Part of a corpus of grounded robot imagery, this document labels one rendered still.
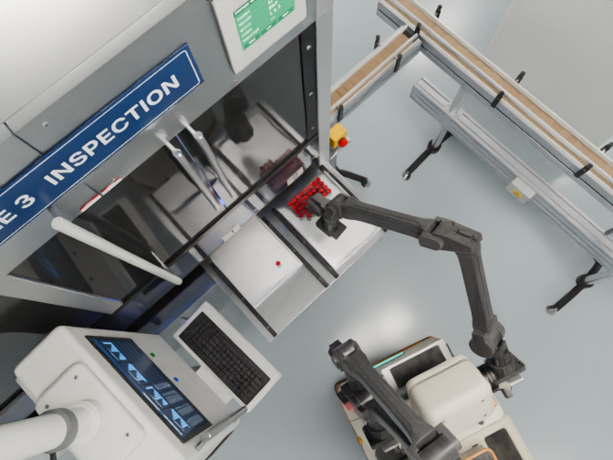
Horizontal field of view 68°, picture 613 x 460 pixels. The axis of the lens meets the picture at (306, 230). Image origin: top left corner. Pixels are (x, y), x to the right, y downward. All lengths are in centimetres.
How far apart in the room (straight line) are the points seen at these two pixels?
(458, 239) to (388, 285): 149
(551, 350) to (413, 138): 150
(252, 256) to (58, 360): 87
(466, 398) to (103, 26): 122
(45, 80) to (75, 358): 73
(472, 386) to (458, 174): 187
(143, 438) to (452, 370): 85
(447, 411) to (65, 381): 99
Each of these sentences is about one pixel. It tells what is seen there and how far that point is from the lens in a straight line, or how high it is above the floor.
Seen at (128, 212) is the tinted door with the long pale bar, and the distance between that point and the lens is 124.
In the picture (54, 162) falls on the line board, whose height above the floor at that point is 199.
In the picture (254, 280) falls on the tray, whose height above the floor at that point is 88.
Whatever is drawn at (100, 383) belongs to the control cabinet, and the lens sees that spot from 129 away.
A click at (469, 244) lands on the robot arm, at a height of 150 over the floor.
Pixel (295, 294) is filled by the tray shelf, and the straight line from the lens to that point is 188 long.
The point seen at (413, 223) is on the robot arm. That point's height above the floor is 142.
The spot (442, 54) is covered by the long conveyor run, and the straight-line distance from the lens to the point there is 229.
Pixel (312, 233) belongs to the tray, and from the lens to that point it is 192.
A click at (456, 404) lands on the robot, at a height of 139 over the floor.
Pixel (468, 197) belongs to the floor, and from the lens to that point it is 303.
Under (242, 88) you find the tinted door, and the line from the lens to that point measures 117.
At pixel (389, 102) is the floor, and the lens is 320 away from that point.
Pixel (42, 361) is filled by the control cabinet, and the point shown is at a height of 155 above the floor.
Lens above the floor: 274
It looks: 75 degrees down
